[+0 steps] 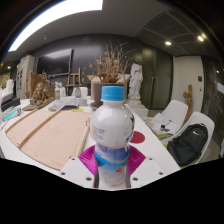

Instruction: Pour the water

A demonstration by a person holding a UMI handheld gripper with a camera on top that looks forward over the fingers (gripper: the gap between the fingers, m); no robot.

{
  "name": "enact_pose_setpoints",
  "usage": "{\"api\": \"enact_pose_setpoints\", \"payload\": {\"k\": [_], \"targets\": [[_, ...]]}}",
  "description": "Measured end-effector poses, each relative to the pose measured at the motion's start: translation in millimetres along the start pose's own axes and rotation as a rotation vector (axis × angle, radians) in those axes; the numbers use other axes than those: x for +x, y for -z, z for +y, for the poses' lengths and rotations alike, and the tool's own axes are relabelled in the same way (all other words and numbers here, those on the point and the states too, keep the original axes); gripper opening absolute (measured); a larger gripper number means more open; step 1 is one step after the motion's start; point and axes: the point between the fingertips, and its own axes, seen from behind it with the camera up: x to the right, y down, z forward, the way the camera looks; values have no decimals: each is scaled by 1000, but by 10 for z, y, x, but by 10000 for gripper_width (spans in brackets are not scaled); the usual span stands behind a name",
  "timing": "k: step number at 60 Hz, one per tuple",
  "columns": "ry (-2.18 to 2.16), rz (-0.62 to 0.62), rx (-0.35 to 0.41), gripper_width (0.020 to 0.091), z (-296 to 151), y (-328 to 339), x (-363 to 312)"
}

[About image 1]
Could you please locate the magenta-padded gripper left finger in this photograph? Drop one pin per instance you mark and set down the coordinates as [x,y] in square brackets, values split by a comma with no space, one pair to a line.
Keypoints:
[78,171]

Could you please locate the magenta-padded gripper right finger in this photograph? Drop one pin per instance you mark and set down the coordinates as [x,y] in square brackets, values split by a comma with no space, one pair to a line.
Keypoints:
[146,170]

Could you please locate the blue-capped white drink bottle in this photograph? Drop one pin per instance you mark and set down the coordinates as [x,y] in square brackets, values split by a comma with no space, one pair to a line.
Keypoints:
[111,133]

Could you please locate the flat round red coaster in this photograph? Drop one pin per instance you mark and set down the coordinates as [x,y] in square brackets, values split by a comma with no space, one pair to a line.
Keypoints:
[138,137]

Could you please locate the black backpack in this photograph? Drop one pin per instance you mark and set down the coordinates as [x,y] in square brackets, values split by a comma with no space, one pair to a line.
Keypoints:
[186,146]

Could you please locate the wooden-framed canvas panel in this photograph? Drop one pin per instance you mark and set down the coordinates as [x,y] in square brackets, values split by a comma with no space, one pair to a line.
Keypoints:
[46,136]

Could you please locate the stack of papers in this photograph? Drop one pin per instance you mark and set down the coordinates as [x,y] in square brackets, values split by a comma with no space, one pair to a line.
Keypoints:
[161,125]

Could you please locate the small yellow flat item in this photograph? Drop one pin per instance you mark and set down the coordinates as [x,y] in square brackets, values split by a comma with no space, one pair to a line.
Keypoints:
[77,110]

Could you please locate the white shell chair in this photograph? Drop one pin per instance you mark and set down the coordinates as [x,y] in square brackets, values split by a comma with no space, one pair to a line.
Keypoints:
[203,118]
[178,110]

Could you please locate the small white cup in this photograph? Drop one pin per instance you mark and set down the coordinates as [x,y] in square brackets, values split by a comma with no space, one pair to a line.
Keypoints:
[82,102]

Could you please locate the crumpled printed paper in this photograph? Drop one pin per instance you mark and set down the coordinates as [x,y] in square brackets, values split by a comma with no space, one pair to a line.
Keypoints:
[63,103]

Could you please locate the small glass bottle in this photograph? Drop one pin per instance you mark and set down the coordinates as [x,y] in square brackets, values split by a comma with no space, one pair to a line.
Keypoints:
[77,91]

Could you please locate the wooden figure sculpture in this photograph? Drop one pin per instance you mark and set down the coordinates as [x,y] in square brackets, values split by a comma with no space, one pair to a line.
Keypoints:
[188,98]

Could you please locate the small white plaster figurine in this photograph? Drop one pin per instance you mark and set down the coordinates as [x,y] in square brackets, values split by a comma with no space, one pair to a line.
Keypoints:
[56,90]
[62,90]

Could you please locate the wooden easel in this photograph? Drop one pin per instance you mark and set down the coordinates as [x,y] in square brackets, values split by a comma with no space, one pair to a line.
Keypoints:
[71,83]

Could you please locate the tall white plaster statue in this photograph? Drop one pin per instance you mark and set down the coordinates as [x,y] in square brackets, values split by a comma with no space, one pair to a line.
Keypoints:
[135,81]

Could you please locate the teal packaged item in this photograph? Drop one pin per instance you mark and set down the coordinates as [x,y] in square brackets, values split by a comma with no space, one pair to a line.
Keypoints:
[10,114]

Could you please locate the dark double door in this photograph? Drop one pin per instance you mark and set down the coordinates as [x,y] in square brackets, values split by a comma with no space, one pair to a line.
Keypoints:
[158,78]

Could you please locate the black desktop device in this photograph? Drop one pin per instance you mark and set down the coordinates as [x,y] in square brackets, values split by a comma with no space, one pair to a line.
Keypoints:
[10,102]

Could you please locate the white plaster bust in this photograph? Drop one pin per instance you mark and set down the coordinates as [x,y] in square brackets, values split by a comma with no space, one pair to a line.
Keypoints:
[10,86]

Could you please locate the dried plant in brown pot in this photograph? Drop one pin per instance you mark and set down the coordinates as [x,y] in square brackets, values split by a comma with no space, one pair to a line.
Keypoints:
[108,66]

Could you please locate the recessed ceiling spot lights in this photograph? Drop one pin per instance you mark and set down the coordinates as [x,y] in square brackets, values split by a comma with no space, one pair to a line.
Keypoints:
[168,43]

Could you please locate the long ceiling light panel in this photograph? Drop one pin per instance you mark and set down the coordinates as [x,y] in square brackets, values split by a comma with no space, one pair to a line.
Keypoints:
[56,16]

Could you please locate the white statue pedestal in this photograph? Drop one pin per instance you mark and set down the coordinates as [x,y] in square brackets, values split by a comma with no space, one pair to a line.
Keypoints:
[140,108]

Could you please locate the black wall screen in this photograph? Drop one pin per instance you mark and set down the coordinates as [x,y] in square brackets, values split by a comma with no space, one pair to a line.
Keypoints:
[55,62]

